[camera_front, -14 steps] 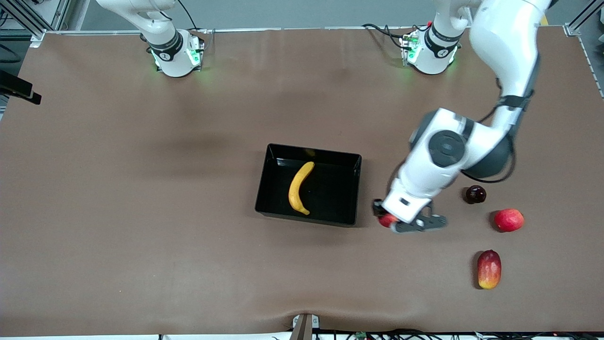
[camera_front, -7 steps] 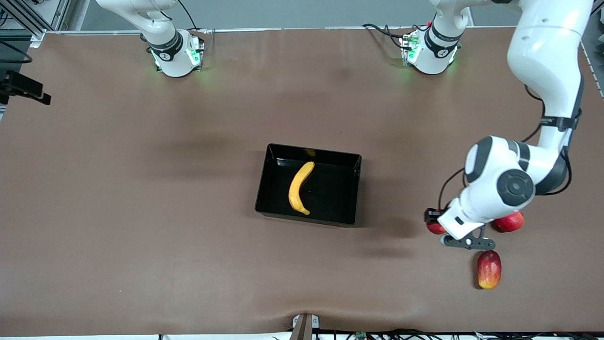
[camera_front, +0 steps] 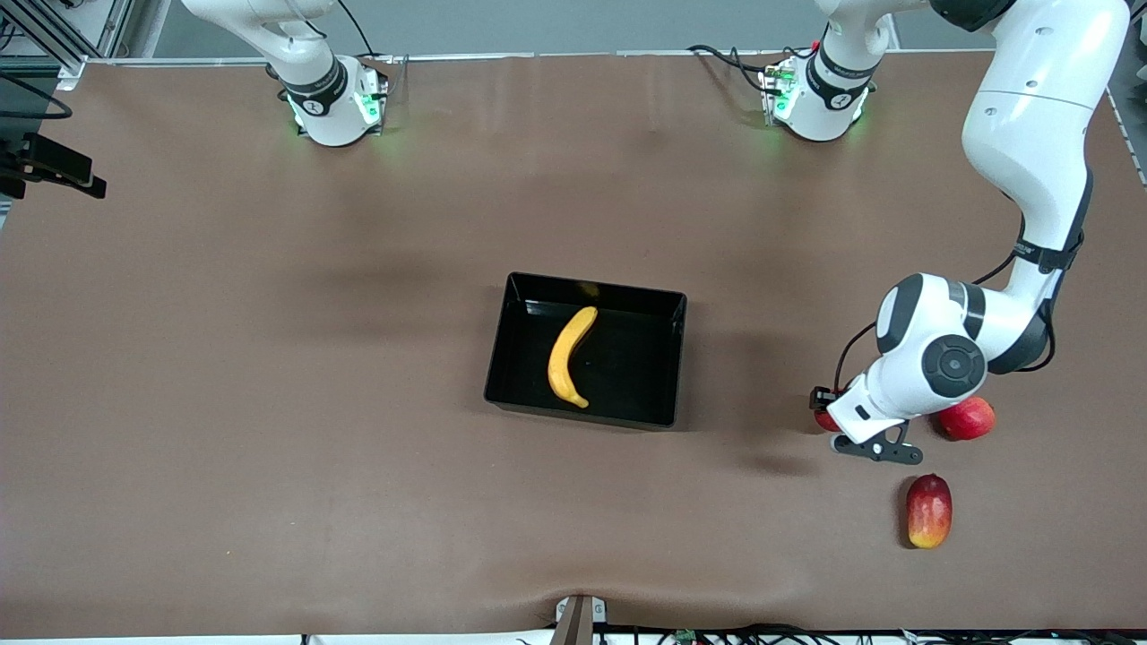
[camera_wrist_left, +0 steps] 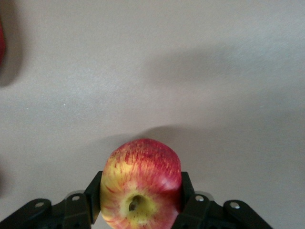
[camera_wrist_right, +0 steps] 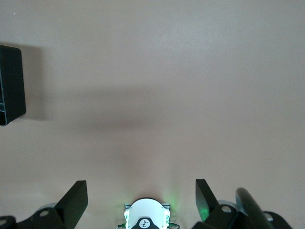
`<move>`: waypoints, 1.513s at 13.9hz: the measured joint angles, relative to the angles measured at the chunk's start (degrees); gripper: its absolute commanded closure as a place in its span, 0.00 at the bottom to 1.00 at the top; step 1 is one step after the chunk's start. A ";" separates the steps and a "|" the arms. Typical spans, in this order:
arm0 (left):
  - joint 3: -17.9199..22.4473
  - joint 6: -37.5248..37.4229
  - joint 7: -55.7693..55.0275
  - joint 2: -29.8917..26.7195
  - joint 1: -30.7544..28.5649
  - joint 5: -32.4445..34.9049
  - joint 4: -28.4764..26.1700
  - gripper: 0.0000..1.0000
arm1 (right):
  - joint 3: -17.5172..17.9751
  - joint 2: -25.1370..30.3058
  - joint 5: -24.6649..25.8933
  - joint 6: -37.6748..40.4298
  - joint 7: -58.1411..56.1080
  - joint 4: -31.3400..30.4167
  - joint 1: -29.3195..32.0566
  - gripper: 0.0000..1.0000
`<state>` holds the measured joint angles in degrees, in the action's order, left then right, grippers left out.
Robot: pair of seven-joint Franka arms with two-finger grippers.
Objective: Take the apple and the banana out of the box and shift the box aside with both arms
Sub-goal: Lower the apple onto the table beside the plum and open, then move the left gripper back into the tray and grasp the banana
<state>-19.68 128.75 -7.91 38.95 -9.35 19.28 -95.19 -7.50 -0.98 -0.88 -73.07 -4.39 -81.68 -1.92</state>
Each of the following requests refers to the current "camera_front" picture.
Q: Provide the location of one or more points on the red yellow striped apple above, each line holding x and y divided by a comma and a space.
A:
823, 421

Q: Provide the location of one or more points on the black plastic box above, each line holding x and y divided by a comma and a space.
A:
627, 367

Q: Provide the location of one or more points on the yellow banana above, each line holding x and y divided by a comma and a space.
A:
560, 363

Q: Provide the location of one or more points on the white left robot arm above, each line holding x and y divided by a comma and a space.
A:
1030, 116

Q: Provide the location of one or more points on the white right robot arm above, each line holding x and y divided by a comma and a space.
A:
327, 98

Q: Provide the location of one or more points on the red yellow mango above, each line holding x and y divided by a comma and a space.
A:
929, 511

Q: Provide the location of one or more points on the brown table cover sheet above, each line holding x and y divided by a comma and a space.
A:
358, 358

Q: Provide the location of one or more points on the grey metal edge bracket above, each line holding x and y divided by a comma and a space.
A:
578, 623

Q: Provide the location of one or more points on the aluminium frame rail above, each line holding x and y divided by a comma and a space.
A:
112, 22

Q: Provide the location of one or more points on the black clamp mount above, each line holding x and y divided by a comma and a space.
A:
54, 161

